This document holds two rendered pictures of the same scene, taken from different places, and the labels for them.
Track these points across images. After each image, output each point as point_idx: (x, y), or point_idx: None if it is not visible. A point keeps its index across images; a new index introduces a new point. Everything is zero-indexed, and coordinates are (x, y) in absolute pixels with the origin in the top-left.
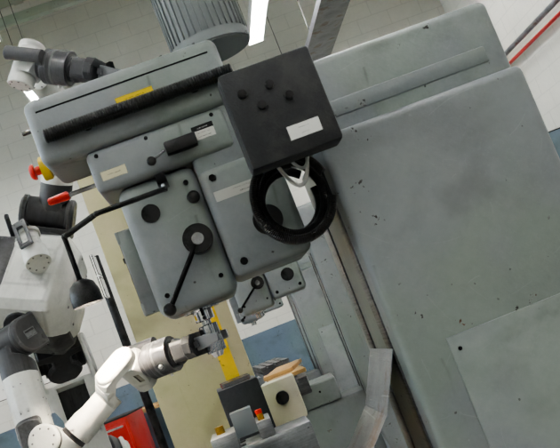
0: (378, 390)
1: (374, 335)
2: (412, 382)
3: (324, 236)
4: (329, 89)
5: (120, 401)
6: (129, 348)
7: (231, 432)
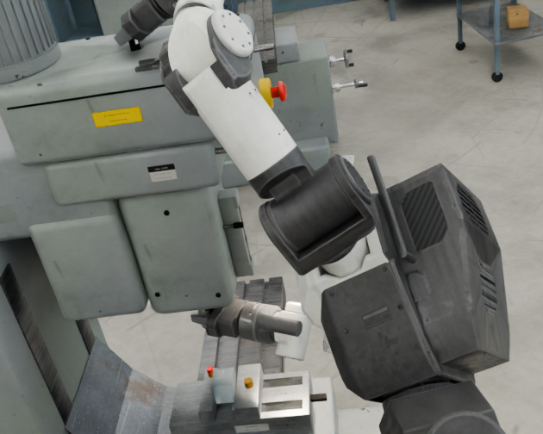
0: (109, 396)
1: (72, 380)
2: (107, 344)
3: (9, 343)
4: None
5: (322, 345)
6: (288, 319)
7: (240, 367)
